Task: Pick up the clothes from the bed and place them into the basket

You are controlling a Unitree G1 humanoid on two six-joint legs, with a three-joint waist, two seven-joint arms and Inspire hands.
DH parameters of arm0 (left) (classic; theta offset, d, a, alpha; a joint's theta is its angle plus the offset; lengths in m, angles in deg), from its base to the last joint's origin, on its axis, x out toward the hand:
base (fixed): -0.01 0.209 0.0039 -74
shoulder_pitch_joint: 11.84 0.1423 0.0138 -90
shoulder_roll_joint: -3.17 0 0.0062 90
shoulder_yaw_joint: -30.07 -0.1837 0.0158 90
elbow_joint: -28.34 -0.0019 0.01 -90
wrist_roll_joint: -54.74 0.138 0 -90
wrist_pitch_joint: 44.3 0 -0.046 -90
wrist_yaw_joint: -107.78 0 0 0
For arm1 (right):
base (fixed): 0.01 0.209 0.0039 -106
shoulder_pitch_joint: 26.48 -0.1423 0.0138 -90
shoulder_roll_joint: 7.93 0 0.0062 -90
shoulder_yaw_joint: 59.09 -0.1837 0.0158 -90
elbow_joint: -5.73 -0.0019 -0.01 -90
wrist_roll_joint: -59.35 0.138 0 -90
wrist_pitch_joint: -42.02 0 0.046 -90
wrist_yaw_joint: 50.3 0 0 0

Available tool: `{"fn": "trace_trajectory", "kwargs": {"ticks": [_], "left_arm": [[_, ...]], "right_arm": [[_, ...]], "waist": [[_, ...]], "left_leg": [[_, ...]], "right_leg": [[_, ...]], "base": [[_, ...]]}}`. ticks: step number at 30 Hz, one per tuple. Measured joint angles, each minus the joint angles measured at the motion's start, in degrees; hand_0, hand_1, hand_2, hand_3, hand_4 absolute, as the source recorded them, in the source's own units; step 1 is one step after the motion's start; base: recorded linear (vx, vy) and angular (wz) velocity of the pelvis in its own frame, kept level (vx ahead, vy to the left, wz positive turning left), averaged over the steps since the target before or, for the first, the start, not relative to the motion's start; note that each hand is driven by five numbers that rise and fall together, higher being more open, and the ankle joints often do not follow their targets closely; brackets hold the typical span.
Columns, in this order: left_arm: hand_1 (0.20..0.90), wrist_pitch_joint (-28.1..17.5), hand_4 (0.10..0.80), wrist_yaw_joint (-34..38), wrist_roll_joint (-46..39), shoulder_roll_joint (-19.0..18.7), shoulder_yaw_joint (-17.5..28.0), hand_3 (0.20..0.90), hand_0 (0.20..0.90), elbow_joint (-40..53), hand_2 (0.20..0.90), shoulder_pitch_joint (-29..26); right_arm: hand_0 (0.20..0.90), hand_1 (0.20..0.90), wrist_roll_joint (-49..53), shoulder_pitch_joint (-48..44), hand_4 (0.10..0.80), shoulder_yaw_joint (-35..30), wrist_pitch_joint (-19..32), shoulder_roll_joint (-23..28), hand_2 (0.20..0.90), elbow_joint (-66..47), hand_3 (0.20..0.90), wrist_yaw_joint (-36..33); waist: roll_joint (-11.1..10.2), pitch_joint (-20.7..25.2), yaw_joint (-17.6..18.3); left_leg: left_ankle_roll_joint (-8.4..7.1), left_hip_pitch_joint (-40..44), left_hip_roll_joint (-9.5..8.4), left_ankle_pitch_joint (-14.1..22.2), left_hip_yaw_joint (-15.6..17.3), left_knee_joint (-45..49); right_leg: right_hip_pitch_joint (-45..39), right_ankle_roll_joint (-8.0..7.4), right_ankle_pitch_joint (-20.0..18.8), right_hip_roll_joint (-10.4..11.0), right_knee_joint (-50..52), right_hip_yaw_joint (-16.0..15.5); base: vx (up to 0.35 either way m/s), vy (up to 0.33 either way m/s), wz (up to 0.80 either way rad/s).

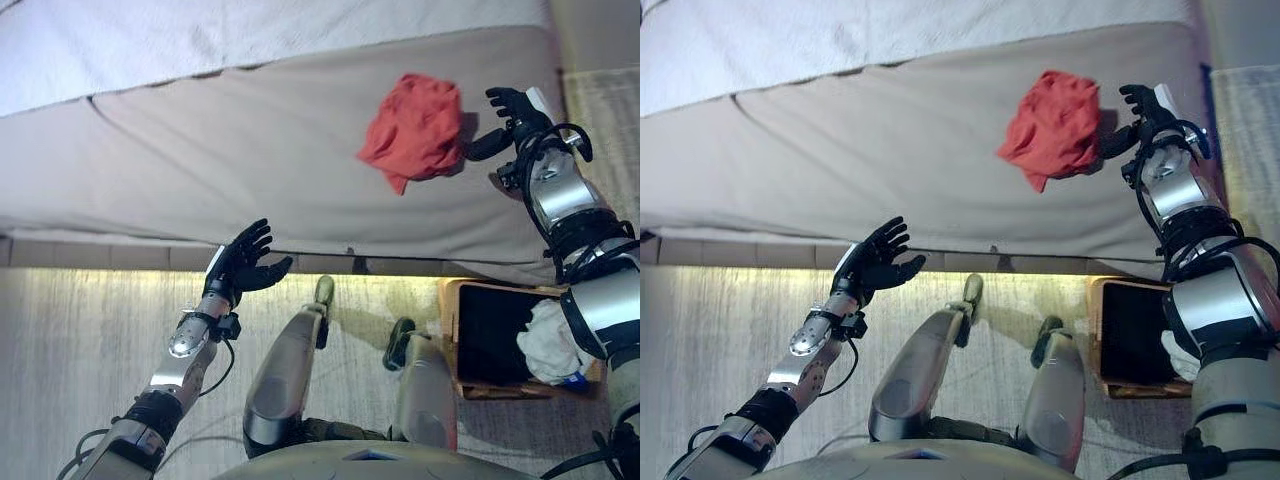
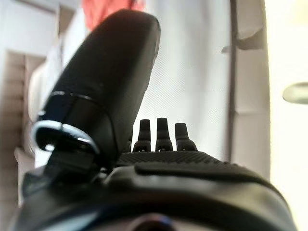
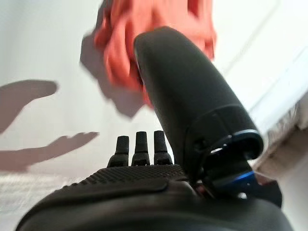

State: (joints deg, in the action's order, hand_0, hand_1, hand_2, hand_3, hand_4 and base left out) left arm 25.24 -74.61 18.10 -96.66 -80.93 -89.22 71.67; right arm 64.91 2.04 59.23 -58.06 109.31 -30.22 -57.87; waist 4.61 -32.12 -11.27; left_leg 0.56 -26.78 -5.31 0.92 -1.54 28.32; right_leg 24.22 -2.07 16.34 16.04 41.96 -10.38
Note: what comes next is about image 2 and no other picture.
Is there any beige slatted headboard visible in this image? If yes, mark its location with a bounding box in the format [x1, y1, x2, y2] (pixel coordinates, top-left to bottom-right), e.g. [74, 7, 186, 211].
[0, 49, 49, 210]

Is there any white duvet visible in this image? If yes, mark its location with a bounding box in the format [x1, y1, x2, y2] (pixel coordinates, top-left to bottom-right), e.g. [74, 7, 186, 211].
[27, 43, 64, 121]

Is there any beige upholstered bed frame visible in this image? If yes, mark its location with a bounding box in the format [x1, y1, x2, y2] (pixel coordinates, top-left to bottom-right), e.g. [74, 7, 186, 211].
[227, 0, 270, 180]

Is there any red garment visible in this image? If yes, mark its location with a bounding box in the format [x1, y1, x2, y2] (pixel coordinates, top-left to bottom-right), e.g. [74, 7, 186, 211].
[81, 0, 147, 31]

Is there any grey robot left leg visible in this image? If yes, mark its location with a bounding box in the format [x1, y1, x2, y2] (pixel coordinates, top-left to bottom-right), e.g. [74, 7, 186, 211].
[282, 81, 308, 104]

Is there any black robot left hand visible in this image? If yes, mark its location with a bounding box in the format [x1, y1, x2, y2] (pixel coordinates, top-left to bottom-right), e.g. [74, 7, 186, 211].
[9, 8, 299, 231]

